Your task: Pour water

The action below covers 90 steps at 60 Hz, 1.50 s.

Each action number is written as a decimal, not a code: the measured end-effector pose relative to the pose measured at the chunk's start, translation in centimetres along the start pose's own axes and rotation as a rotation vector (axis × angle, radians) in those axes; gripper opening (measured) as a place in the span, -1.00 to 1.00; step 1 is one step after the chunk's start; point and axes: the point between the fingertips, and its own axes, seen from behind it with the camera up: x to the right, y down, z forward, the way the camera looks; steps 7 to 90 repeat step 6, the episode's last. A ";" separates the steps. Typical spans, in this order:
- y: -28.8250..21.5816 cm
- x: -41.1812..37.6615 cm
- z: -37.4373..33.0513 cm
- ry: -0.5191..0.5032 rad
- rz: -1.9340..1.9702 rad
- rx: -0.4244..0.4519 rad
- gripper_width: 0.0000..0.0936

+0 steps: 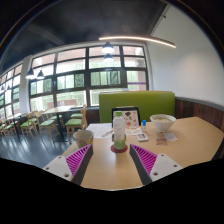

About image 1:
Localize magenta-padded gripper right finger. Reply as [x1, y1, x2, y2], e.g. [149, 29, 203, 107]
[129, 143, 184, 186]

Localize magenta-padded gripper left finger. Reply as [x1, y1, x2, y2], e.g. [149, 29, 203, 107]
[43, 143, 95, 186]

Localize green-capped white drink bottle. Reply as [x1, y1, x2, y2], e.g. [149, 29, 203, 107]
[112, 110, 127, 151]

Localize beige patterned cup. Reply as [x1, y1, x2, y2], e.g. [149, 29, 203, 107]
[72, 129, 95, 149]

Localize brown printed card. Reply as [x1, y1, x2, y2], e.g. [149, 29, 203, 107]
[155, 137, 169, 146]

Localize white paper napkin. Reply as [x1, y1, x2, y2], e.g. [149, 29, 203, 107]
[163, 132, 179, 142]

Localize flat round red coaster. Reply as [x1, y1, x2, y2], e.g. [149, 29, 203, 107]
[110, 143, 129, 154]

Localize white printed paper sheet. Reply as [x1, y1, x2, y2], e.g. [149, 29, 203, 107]
[85, 122, 114, 139]

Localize wooden chairs with green seats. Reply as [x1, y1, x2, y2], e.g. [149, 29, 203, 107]
[0, 106, 88, 144]

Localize white ceramic bowl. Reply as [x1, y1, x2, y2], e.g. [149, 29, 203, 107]
[149, 113, 177, 133]

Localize black-framed menu stand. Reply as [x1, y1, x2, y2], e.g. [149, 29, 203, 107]
[111, 106, 142, 135]

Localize wooden dining table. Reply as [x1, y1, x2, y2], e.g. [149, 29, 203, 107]
[43, 105, 76, 143]

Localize green upholstered bench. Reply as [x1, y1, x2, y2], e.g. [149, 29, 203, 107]
[98, 90, 177, 124]

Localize dark pendant lamp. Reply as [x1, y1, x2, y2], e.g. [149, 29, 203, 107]
[101, 41, 116, 55]
[25, 68, 36, 80]
[103, 53, 115, 63]
[36, 69, 46, 80]

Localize long linear ceiling light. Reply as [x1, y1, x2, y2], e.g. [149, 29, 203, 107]
[98, 35, 177, 49]

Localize black-framed window wall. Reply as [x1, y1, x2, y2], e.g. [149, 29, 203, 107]
[0, 44, 149, 120]

